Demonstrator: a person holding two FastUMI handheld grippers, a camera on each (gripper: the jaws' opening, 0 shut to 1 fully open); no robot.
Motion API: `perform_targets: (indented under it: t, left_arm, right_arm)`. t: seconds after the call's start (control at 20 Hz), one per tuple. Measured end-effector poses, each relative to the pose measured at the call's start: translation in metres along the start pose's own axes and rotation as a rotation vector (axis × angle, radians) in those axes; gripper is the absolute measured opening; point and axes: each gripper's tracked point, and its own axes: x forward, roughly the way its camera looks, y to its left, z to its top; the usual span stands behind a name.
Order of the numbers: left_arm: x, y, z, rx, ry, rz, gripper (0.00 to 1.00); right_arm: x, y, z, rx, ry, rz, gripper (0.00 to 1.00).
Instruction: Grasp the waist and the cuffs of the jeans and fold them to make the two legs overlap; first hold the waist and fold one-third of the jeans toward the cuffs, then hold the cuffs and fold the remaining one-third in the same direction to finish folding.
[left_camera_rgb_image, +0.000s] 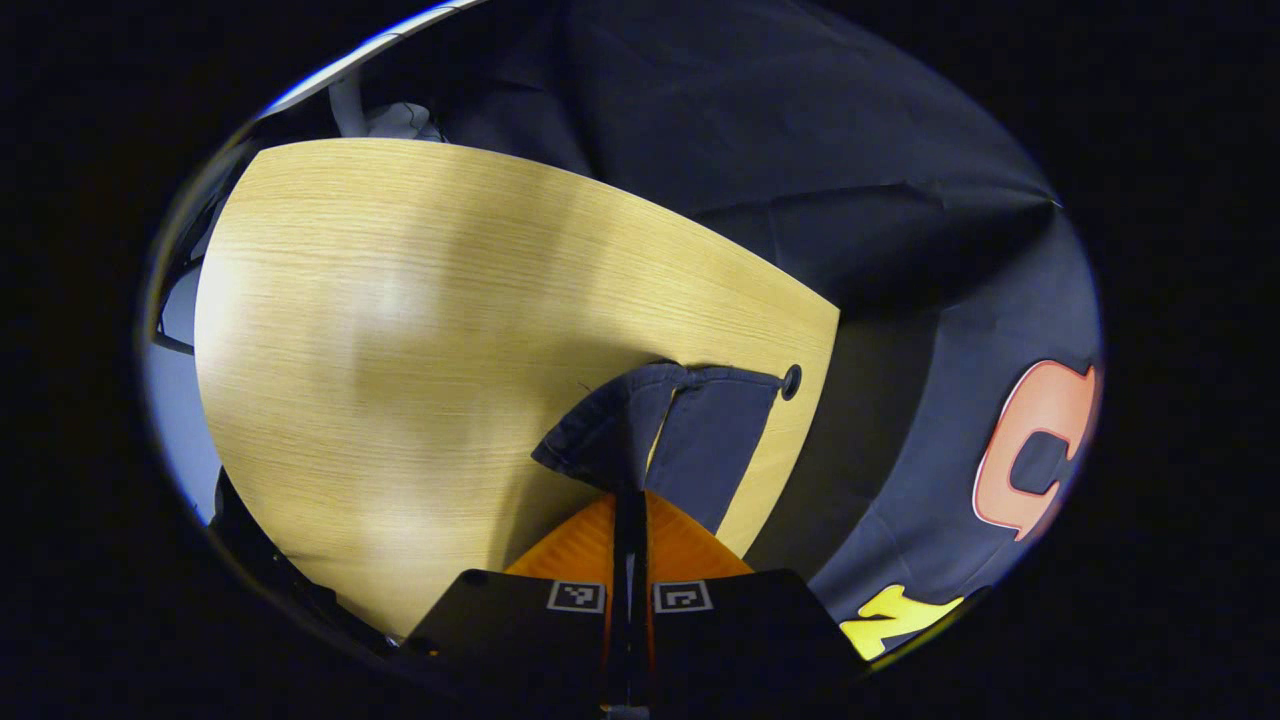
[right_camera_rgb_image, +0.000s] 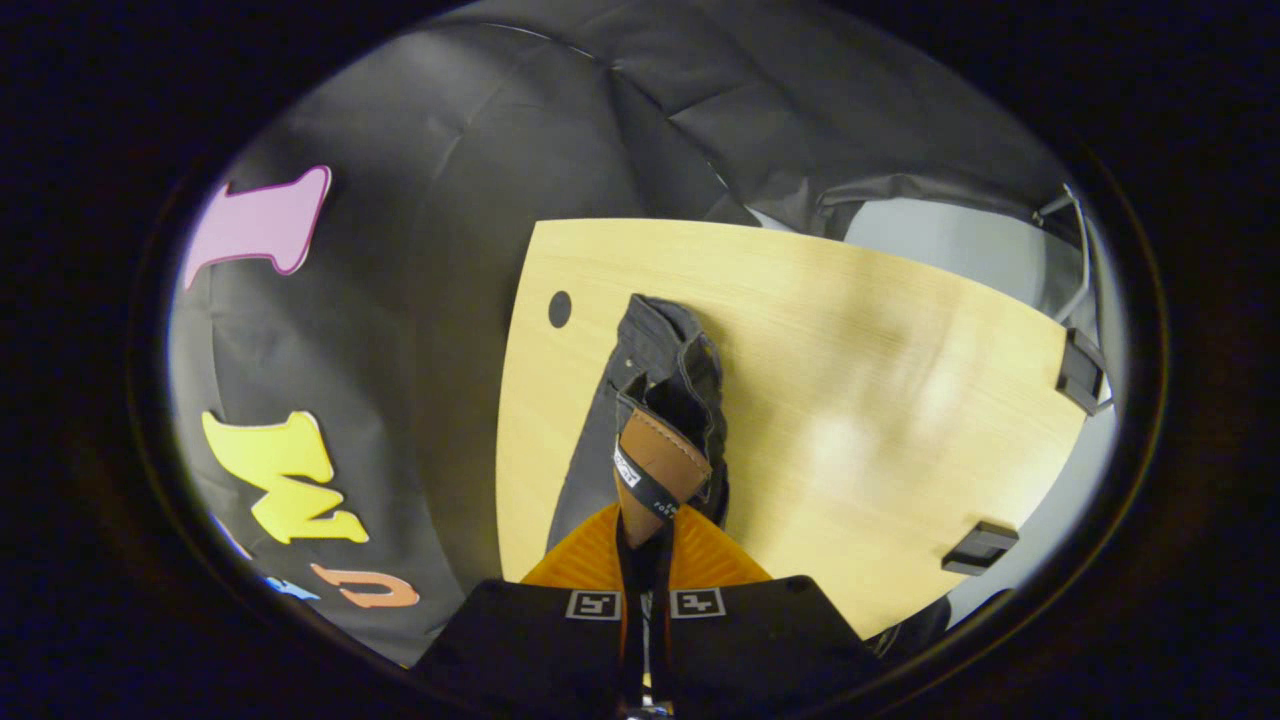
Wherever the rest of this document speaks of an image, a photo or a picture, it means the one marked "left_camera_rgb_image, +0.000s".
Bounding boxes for dark denim jeans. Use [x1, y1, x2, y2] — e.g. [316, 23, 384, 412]
[530, 362, 786, 536]

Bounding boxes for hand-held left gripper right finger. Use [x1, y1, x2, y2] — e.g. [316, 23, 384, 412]
[632, 488, 871, 709]

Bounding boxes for black backdrop cloth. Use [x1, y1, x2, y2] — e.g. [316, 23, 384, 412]
[255, 0, 1106, 666]

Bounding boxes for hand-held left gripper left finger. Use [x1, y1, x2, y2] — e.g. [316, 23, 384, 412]
[405, 488, 633, 707]

